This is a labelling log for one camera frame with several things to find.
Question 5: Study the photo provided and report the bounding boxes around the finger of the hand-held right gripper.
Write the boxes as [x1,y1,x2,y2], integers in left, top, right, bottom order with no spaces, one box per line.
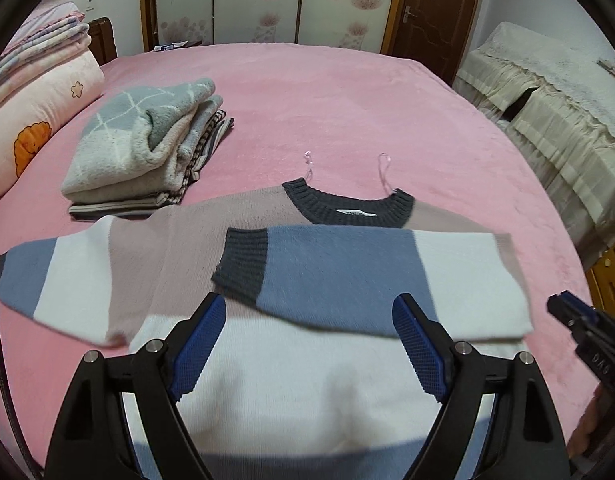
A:
[546,291,615,378]

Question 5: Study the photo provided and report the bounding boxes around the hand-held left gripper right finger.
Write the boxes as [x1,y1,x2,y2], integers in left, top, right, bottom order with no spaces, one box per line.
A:
[391,292,572,480]

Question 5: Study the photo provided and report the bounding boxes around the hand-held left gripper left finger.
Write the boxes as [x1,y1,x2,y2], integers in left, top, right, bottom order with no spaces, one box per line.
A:
[45,292,228,480]

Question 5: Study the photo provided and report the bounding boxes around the colour-block knit sweater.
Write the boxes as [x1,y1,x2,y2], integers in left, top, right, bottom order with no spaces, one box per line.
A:
[0,150,535,480]

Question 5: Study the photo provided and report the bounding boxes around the person's right hand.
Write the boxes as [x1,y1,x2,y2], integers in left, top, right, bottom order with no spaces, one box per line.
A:
[567,384,603,460]

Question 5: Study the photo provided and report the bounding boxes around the wooden drawer cabinet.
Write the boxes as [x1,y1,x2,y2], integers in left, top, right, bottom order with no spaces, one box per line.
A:
[585,230,615,311]

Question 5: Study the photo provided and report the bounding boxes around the folded patterned cloth pile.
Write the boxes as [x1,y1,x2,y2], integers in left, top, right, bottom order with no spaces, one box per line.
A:
[68,109,236,222]

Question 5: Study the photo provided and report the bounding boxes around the pink bedspread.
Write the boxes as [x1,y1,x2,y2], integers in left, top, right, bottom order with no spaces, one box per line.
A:
[0,42,608,480]

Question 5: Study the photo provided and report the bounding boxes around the pink cartoon pillow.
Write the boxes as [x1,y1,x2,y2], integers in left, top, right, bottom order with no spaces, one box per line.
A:
[0,49,106,198]

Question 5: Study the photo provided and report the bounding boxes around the small printed packet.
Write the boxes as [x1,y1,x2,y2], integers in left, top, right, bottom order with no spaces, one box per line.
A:
[152,40,203,52]

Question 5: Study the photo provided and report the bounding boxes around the wooden headboard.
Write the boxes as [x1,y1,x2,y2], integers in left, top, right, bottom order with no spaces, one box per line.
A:
[88,16,118,66]

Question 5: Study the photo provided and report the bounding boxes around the brown wooden door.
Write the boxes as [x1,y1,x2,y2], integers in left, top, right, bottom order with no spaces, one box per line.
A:
[387,0,488,86]

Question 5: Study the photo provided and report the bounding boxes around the folded striped blanket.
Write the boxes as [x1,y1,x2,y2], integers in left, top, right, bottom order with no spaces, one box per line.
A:
[0,2,92,88]

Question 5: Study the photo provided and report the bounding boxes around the floral sliding-door wardrobe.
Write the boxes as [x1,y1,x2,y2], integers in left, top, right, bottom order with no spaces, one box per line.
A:
[140,0,413,56]

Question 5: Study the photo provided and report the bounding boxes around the black cable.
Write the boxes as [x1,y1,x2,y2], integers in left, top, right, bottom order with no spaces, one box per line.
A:
[0,290,43,480]

